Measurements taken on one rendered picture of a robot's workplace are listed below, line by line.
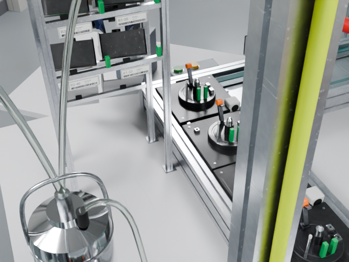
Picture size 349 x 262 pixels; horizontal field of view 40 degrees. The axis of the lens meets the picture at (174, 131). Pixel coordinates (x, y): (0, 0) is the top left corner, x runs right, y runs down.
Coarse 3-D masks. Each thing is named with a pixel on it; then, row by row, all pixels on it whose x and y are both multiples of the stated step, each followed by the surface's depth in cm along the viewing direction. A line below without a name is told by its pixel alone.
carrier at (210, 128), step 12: (204, 120) 168; (216, 120) 168; (228, 120) 156; (192, 132) 163; (204, 132) 163; (216, 132) 160; (228, 132) 158; (204, 144) 158; (216, 144) 156; (228, 144) 155; (204, 156) 154; (216, 156) 153; (228, 156) 153; (216, 168) 150
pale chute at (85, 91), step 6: (72, 90) 146; (78, 90) 147; (84, 90) 149; (90, 90) 150; (96, 90) 152; (72, 96) 154; (84, 96) 158; (84, 102) 169; (90, 102) 171; (96, 102) 173
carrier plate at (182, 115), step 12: (180, 84) 186; (216, 84) 186; (216, 96) 180; (228, 96) 179; (180, 108) 174; (192, 108) 174; (204, 108) 174; (216, 108) 174; (228, 108) 174; (180, 120) 169; (192, 120) 169
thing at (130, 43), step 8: (112, 32) 135; (120, 32) 135; (128, 32) 136; (136, 32) 136; (144, 32) 137; (104, 40) 135; (112, 40) 135; (120, 40) 136; (128, 40) 136; (136, 40) 137; (144, 40) 137; (104, 48) 136; (112, 48) 136; (120, 48) 136; (128, 48) 137; (136, 48) 137; (144, 48) 138; (104, 56) 136; (112, 56) 136; (120, 56) 137; (128, 56) 137
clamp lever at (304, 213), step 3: (306, 201) 125; (303, 204) 125; (306, 204) 125; (303, 207) 125; (306, 207) 124; (309, 207) 123; (303, 210) 126; (306, 210) 126; (303, 213) 126; (306, 213) 126; (303, 216) 126; (306, 216) 126; (303, 219) 127; (306, 219) 127; (303, 222) 127; (306, 222) 127
